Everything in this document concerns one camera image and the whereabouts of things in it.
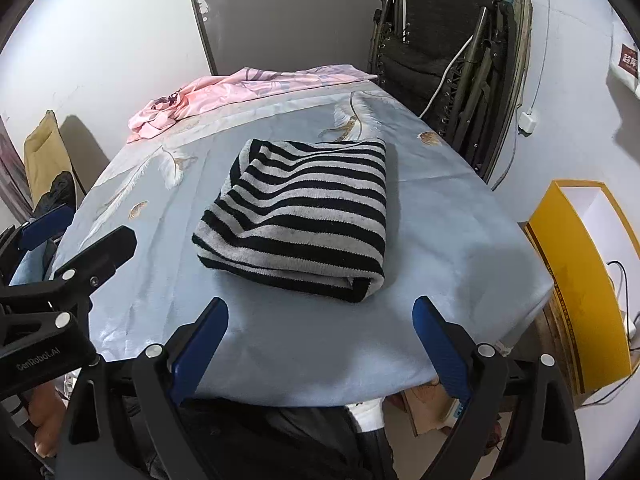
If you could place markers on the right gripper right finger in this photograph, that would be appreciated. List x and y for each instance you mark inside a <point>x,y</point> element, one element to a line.
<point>542,440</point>

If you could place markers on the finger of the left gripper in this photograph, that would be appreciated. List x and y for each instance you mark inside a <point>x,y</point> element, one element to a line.
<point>27,250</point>
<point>96,264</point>

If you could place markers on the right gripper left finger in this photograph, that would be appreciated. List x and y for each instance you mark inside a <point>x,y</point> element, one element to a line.
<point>122,411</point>

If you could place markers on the black white striped sweater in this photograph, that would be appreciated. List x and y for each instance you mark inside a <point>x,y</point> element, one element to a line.
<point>306,217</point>

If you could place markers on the black clothing pile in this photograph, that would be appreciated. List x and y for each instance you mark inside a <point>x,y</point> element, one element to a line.
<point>62,193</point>

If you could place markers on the left hand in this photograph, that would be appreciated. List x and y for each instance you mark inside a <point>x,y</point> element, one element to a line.
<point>46,411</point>

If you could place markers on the tan folded board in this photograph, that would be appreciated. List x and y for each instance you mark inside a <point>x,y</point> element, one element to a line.
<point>45,158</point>

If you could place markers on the yellow cardboard box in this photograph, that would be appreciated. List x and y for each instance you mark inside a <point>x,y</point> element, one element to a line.
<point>591,252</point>

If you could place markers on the pink floral cloth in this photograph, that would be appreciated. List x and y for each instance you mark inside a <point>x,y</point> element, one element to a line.
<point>212,92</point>

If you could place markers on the light blue feather bedsheet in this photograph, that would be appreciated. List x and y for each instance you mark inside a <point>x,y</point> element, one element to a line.
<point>447,238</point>

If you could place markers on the black folding chair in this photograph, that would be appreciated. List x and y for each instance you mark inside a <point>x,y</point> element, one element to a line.
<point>460,65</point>

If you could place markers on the white wall plug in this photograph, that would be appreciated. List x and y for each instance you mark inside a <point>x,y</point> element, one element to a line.
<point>527,122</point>

